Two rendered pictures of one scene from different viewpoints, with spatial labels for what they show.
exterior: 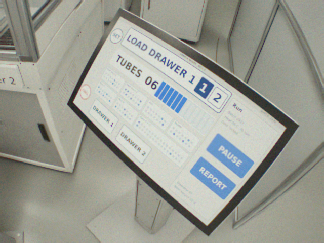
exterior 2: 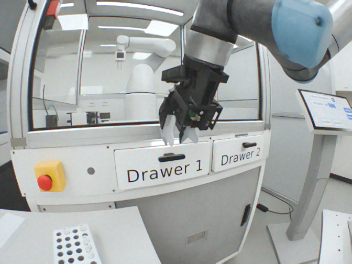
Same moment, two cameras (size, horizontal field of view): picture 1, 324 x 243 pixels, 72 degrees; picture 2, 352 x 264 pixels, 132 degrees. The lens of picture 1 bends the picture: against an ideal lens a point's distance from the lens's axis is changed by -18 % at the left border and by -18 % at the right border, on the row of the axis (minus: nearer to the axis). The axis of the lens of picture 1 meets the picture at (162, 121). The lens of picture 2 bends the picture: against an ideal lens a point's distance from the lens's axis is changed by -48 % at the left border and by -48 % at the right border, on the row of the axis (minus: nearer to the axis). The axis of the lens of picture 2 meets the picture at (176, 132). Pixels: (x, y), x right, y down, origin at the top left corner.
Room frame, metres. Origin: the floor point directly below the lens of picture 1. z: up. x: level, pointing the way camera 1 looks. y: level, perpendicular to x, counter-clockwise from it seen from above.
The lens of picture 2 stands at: (0.18, 1.15, 1.03)
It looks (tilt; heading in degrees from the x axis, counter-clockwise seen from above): 8 degrees down; 339
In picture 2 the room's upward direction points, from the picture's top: straight up
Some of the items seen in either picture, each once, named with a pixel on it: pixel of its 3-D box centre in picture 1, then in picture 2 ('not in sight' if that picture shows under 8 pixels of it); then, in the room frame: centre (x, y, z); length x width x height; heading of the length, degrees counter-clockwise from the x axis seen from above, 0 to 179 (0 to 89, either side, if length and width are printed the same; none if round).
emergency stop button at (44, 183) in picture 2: not in sight; (45, 182); (0.51, 1.36, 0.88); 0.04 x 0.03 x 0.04; 93
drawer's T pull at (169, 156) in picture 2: not in sight; (170, 156); (0.55, 1.03, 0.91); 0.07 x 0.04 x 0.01; 93
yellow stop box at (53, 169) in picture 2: not in sight; (50, 176); (0.54, 1.36, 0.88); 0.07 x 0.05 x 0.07; 93
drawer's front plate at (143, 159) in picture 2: not in sight; (166, 164); (0.57, 1.03, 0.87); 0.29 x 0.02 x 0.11; 93
